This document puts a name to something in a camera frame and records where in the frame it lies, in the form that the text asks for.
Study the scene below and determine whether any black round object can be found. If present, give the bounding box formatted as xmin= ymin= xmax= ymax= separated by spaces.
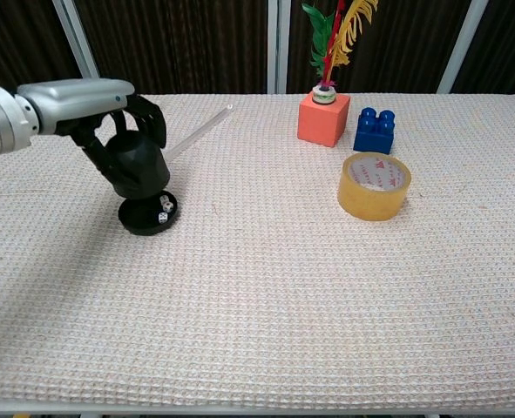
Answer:
xmin=104 ymin=132 xmax=172 ymax=201

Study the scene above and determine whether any beige waffle tablecloth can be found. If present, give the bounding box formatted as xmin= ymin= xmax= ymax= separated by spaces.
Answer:
xmin=0 ymin=92 xmax=515 ymax=408

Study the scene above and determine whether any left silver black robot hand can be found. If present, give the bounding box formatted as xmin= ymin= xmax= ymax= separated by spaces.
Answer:
xmin=15 ymin=78 xmax=169 ymax=199

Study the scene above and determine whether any orange foam block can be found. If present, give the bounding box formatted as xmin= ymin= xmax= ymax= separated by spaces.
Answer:
xmin=296 ymin=92 xmax=352 ymax=149

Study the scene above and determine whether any blue building brick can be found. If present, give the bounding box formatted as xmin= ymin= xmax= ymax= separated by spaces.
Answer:
xmin=353 ymin=107 xmax=396 ymax=156

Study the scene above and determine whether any yellowish packing tape roll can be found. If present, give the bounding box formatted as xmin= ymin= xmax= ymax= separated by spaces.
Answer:
xmin=336 ymin=152 xmax=413 ymax=222

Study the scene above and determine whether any aluminium partition post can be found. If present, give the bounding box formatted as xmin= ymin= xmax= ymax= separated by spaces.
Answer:
xmin=51 ymin=0 xmax=101 ymax=81
xmin=436 ymin=0 xmax=489 ymax=95
xmin=267 ymin=0 xmax=291 ymax=95

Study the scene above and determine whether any clear plastic straw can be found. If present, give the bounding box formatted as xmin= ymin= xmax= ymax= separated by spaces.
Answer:
xmin=165 ymin=104 xmax=234 ymax=159

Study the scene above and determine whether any black round dice tray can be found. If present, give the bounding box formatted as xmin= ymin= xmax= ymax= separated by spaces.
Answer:
xmin=117 ymin=189 xmax=181 ymax=237

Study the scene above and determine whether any colourful feather shuttlecock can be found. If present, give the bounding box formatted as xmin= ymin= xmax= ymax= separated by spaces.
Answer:
xmin=301 ymin=0 xmax=379 ymax=106

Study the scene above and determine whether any dark pleated partition panel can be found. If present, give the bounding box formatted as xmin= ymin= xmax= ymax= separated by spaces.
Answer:
xmin=71 ymin=0 xmax=270 ymax=96
xmin=451 ymin=0 xmax=515 ymax=96
xmin=0 ymin=0 xmax=82 ymax=89
xmin=288 ymin=0 xmax=474 ymax=95

